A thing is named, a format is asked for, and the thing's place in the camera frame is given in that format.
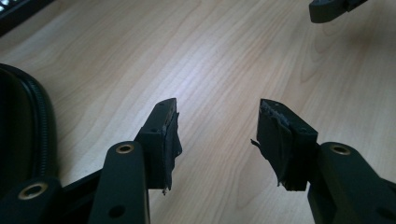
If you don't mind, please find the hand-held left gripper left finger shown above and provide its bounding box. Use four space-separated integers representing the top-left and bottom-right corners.
134 97 183 195

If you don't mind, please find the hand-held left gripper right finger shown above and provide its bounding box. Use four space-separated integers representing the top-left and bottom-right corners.
250 98 319 191

